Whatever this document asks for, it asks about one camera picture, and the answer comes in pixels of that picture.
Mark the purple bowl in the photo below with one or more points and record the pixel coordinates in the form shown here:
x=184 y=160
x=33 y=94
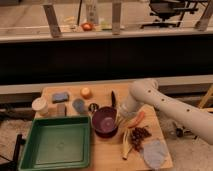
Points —
x=103 y=120

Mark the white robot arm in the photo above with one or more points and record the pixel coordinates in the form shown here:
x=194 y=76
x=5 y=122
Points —
x=145 y=91

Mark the green plastic tray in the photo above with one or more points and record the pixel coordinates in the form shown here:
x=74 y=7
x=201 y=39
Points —
x=57 y=143

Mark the orange fruit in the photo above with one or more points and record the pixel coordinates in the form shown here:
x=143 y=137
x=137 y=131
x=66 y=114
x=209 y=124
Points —
x=86 y=93

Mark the small metal cup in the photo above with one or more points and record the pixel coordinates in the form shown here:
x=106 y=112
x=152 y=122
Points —
x=93 y=107

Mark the orange bowl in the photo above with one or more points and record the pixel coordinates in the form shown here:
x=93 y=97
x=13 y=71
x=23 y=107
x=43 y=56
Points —
x=106 y=135

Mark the blue sponge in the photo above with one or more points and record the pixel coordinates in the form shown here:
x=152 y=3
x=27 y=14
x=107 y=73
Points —
x=60 y=97

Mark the small wooden block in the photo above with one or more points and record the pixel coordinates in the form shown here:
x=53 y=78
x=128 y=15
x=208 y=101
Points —
x=61 y=109

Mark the bunch of brown grapes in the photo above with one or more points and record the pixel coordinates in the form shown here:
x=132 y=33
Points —
x=137 y=135

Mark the yellow banana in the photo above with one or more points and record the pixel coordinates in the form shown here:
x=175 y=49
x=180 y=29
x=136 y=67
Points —
x=127 y=147

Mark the red round object on shelf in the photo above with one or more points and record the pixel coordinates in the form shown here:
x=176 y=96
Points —
x=87 y=26

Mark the white lidded cup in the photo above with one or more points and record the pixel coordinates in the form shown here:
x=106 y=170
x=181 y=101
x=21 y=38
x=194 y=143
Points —
x=40 y=105

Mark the blue grey cloth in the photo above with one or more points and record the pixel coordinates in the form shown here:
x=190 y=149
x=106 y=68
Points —
x=154 y=154

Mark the black office chair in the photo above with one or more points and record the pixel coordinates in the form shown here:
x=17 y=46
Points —
x=171 y=12

